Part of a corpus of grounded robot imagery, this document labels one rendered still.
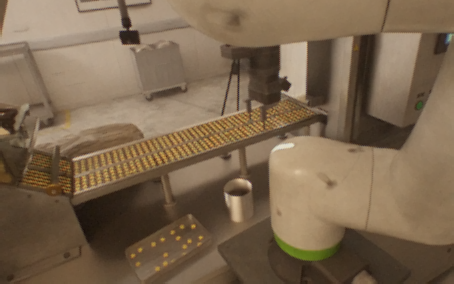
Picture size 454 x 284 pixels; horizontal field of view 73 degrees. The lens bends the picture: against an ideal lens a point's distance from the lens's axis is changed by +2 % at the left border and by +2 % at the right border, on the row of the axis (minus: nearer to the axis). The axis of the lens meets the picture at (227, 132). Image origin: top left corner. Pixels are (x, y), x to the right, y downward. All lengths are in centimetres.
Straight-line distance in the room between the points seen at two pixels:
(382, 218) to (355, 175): 7
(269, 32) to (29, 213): 81
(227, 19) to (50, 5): 440
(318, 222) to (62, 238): 68
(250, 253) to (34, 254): 57
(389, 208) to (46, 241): 80
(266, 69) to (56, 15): 405
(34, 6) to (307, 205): 431
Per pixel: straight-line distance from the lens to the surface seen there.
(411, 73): 94
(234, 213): 88
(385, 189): 46
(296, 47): 105
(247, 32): 16
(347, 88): 100
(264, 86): 65
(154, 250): 87
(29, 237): 94
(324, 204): 47
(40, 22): 456
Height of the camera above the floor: 142
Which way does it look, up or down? 27 degrees down
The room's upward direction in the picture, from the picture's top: 6 degrees counter-clockwise
